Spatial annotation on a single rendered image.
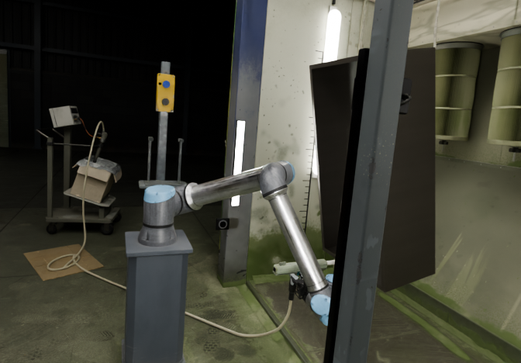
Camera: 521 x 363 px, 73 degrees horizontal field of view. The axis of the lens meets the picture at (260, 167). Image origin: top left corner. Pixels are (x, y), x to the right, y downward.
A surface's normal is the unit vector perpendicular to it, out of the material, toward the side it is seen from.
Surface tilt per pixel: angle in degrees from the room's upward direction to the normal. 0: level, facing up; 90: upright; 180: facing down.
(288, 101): 90
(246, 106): 90
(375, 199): 90
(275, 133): 90
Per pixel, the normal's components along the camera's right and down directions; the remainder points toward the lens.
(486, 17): -0.93, -0.03
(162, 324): 0.36, 0.15
